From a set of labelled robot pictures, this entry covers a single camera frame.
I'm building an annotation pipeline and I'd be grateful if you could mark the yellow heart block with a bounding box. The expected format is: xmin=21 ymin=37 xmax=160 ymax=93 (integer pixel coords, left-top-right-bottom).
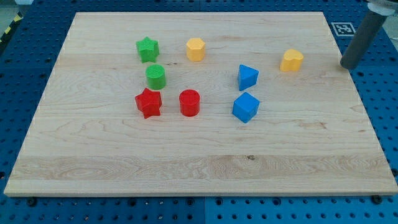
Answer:
xmin=279 ymin=49 xmax=304 ymax=72

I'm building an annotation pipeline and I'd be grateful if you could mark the yellow hexagon block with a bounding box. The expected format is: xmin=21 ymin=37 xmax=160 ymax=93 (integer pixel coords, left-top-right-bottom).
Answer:
xmin=186 ymin=38 xmax=205 ymax=62

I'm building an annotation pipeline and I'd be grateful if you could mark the red cylinder block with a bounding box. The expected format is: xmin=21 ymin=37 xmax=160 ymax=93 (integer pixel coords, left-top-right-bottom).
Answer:
xmin=179 ymin=89 xmax=200 ymax=117

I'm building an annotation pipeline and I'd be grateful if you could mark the blue cube block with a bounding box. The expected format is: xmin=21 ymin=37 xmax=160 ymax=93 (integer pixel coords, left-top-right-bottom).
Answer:
xmin=232 ymin=92 xmax=260 ymax=123

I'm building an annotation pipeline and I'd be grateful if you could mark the red star block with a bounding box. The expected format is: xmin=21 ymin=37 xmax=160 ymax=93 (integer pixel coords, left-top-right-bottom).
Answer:
xmin=135 ymin=88 xmax=162 ymax=119

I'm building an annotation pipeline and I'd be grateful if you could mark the green cylinder block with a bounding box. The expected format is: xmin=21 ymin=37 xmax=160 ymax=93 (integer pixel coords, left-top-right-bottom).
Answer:
xmin=146 ymin=64 xmax=166 ymax=90

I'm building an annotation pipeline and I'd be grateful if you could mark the blue triangle block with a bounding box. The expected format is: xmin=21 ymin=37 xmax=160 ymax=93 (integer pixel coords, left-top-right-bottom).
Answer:
xmin=238 ymin=65 xmax=259 ymax=91

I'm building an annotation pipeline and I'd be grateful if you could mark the wooden board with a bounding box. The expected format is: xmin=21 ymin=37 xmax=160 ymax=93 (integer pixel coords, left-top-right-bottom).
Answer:
xmin=4 ymin=12 xmax=397 ymax=197

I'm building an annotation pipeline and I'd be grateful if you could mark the green star block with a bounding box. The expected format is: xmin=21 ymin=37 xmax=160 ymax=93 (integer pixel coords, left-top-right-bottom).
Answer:
xmin=136 ymin=37 xmax=160 ymax=63

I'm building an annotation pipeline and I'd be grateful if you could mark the white fiducial marker tag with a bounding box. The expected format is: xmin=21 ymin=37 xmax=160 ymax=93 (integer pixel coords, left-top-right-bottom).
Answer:
xmin=331 ymin=22 xmax=356 ymax=37

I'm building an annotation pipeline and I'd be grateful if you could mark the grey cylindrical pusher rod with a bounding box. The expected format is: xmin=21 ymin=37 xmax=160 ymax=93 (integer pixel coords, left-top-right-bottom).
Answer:
xmin=340 ymin=10 xmax=387 ymax=70

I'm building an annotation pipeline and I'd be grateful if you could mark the white rod mount collar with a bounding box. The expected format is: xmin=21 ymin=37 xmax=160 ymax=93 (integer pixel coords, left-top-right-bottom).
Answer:
xmin=368 ymin=0 xmax=397 ymax=16

